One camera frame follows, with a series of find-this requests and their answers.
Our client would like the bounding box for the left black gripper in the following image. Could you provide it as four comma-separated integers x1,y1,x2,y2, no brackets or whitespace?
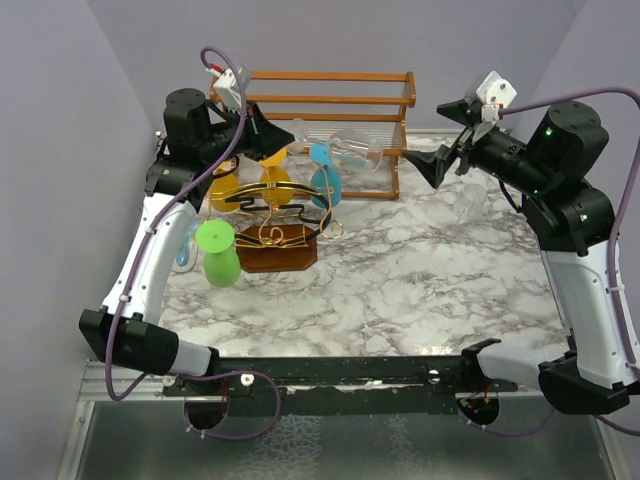
199,98,295,165

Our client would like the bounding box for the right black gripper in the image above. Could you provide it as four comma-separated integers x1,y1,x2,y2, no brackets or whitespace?
403,98,553,195

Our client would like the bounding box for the orange wine glass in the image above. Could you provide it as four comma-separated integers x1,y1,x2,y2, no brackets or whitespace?
207,157,240,213
259,148,293,207

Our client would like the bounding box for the blue plastic wine glass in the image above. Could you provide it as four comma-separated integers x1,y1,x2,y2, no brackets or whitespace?
309,144,342,207

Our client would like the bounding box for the gold wire wine glass rack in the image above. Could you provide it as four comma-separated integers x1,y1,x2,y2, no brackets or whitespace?
204,172,344,273

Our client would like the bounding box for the clear glass cup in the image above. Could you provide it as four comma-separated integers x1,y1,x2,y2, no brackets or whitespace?
288,118,384,172

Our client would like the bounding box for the green plastic wine glass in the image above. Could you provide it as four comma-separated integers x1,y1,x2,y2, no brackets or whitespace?
195,219,241,288

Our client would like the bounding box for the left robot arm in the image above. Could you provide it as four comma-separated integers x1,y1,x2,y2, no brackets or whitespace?
79,88,294,395

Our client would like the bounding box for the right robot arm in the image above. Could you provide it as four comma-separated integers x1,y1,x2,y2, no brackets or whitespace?
405,99,639,416

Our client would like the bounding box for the wooden shelf rack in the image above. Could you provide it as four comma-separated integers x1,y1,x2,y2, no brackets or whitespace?
209,68,417,201

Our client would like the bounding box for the blue packaged item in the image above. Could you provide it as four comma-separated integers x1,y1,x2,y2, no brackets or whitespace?
172,220,200,274

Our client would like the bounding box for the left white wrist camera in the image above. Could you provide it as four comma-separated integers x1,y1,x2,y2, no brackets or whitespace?
206,64,252,113

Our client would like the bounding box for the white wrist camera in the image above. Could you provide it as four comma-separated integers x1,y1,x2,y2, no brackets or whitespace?
206,64,252,113
464,70,517,123

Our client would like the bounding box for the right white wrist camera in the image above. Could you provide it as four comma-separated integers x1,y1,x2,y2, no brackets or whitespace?
464,70,517,123

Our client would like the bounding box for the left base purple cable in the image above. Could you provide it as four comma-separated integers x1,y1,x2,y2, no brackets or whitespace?
183,372,283,442

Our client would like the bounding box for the black base frame bar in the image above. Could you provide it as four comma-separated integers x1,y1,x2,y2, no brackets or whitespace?
163,355,517,416

